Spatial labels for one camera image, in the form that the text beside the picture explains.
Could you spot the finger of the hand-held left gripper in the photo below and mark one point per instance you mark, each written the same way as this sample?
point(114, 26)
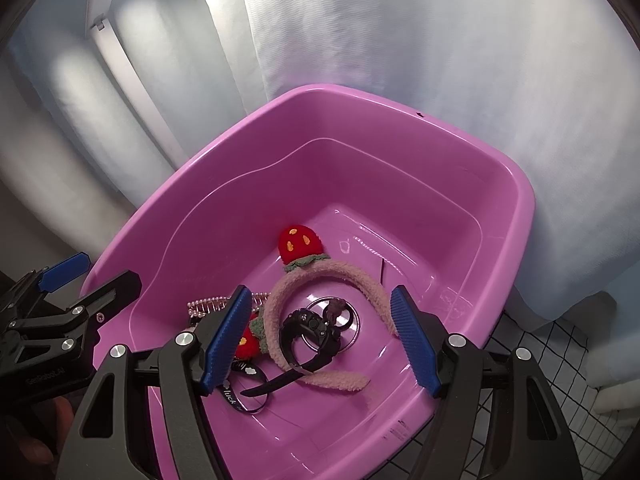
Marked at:
point(62, 270)
point(105, 300)

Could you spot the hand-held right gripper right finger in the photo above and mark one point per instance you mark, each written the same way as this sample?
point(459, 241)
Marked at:
point(415, 340)

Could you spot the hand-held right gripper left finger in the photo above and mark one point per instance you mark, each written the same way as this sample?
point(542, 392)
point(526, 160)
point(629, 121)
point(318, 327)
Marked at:
point(227, 340)

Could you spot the pearl hair claw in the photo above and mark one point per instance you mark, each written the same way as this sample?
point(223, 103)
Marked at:
point(210, 305)

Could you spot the silver bangle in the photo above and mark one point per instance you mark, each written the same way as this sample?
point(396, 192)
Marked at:
point(354, 330)

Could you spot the black wrist watch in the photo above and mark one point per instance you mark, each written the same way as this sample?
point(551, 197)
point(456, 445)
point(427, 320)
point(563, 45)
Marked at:
point(305, 327)

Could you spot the pink strawberry headband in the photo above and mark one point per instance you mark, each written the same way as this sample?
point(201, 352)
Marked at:
point(300, 245)

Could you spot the pink plastic tub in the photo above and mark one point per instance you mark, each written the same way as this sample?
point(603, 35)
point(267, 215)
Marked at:
point(400, 200)

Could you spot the person's left hand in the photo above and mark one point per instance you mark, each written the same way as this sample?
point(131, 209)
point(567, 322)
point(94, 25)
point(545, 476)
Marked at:
point(35, 447)

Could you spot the white curtain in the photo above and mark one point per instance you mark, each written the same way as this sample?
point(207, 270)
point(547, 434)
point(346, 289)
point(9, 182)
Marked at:
point(450, 35)
point(50, 135)

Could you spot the white checkered cloth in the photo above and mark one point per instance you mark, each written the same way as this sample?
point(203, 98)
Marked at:
point(525, 440)

